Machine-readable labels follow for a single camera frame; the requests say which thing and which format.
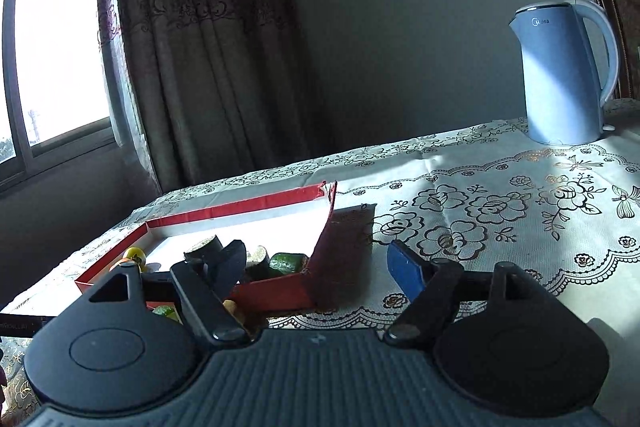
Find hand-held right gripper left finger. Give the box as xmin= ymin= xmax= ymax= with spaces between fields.
xmin=90 ymin=239 xmax=248 ymax=348

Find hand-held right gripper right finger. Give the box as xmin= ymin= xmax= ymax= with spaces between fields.
xmin=382 ymin=240 xmax=546 ymax=350

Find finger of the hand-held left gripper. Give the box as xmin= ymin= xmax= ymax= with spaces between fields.
xmin=0 ymin=315 xmax=57 ymax=339

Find sugarcane segment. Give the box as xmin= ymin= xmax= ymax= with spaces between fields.
xmin=183 ymin=235 xmax=222 ymax=263
xmin=244 ymin=245 xmax=271 ymax=283

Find green cucumber chunk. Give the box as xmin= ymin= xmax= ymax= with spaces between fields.
xmin=269 ymin=252 xmax=310 ymax=279

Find red cardboard box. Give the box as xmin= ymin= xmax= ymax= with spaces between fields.
xmin=75 ymin=180 xmax=378 ymax=314

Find green yellow tomato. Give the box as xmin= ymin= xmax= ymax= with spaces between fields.
xmin=123 ymin=246 xmax=147 ymax=269

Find yellow apple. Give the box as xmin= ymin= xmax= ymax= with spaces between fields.
xmin=222 ymin=299 xmax=249 ymax=327

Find green lime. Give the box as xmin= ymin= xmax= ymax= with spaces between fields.
xmin=151 ymin=305 xmax=184 ymax=326

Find brown patterned curtain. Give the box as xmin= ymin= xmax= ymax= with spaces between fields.
xmin=114 ymin=0 xmax=333 ymax=195

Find light blue electric kettle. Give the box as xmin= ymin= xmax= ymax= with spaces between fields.
xmin=509 ymin=0 xmax=621 ymax=146

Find sheer lace curtain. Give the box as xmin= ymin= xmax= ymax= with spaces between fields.
xmin=95 ymin=0 xmax=162 ymax=195

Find window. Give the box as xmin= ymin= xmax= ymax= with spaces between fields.
xmin=0 ymin=0 xmax=120 ymax=194

